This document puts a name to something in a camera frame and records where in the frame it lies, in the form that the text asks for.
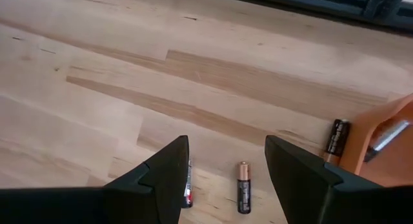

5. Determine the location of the black copper-top battery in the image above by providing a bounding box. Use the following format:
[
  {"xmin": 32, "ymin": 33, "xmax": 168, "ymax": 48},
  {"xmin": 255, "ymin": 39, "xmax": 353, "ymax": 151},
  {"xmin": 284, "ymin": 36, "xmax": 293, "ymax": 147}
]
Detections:
[
  {"xmin": 323, "ymin": 119, "xmax": 351, "ymax": 167},
  {"xmin": 237, "ymin": 161, "xmax": 252, "ymax": 215}
]

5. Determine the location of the black aluminium table frame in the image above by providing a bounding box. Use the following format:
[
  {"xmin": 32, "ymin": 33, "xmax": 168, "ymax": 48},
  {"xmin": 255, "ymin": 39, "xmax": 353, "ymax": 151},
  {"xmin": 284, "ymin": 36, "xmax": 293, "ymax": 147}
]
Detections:
[{"xmin": 199, "ymin": 0, "xmax": 413, "ymax": 36}]

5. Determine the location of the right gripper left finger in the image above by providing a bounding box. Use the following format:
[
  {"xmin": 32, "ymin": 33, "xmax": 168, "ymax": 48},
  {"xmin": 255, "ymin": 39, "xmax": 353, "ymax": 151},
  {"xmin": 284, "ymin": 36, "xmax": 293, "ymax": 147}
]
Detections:
[{"xmin": 0, "ymin": 135, "xmax": 190, "ymax": 224}]

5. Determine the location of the silver battery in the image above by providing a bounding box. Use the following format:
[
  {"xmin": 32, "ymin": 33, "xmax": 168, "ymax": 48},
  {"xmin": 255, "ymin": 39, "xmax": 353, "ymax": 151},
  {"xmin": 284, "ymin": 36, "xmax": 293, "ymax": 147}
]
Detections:
[{"xmin": 363, "ymin": 119, "xmax": 412, "ymax": 163}]

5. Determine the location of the black frame clamp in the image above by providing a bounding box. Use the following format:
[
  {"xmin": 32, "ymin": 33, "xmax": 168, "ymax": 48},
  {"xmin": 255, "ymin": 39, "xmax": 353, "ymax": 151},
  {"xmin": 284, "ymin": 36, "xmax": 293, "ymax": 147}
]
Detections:
[{"xmin": 364, "ymin": 0, "xmax": 406, "ymax": 19}]

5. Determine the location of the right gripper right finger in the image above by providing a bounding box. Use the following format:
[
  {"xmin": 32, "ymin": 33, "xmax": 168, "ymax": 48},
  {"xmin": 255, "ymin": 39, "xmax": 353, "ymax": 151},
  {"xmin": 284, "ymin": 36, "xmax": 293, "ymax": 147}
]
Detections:
[{"xmin": 264, "ymin": 135, "xmax": 413, "ymax": 224}]

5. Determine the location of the orange plastic bin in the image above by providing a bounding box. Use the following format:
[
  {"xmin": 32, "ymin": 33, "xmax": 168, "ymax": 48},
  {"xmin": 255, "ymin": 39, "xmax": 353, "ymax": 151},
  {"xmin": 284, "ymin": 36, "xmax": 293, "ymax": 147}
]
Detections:
[{"xmin": 338, "ymin": 94, "xmax": 413, "ymax": 188}]

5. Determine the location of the battery with red mark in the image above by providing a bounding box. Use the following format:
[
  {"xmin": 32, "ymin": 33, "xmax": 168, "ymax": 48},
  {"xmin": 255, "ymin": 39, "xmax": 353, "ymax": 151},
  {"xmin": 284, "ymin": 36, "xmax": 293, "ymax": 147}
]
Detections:
[{"xmin": 181, "ymin": 158, "xmax": 194, "ymax": 209}]

